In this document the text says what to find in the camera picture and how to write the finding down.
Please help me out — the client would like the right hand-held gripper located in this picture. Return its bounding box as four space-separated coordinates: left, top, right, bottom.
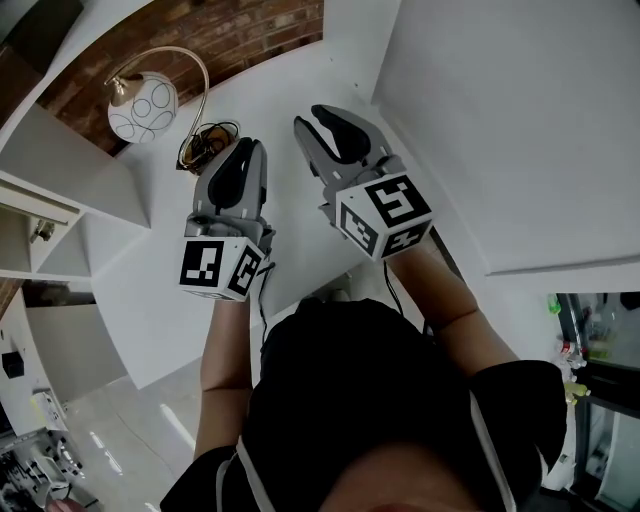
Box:
293 103 435 262

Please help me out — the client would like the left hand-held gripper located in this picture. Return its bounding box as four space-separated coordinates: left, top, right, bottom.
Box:
178 138 277 304

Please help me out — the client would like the white shelf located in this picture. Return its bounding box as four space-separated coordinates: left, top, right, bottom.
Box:
0 102 153 282

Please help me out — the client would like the person's left forearm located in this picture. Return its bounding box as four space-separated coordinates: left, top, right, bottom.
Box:
193 294 262 459

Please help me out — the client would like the person's right forearm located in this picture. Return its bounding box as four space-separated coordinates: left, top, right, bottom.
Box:
384 239 521 381

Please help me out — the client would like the gold lamp with white globe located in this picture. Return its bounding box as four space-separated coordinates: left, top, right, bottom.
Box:
103 45 241 176

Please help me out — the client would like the tall white cabinet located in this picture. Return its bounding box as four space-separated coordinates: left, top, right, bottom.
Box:
370 0 640 278

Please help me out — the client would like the small brass fitting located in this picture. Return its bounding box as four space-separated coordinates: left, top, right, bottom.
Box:
29 218 56 245

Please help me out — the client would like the person's black shirt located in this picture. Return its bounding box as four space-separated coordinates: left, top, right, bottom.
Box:
159 297 569 512

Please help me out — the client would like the yellow bottle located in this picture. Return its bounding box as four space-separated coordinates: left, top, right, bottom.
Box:
563 380 593 402

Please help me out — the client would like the black framed glass cabinet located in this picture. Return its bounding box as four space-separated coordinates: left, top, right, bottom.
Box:
553 292 640 512

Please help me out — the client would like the black coiled cable bundle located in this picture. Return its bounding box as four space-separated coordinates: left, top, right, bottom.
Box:
187 121 240 169

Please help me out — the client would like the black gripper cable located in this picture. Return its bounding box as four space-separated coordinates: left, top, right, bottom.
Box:
382 260 437 346
252 259 275 351

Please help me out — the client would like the white strap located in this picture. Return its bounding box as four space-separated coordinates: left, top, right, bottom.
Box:
215 433 269 512
467 388 517 512

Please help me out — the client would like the white machine with cables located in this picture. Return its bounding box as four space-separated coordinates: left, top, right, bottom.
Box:
0 389 87 512

